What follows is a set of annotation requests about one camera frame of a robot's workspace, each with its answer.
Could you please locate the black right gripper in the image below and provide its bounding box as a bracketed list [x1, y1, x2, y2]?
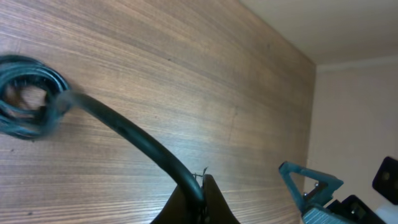
[279, 161, 386, 224]

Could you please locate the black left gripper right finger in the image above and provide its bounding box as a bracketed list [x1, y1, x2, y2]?
[203, 174, 239, 224]

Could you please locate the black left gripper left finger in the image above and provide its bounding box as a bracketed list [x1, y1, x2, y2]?
[151, 186, 198, 224]

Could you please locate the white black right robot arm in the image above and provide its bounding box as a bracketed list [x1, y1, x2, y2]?
[279, 156, 397, 224]

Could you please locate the thick black cable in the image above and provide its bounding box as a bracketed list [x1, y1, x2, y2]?
[55, 90, 205, 224]

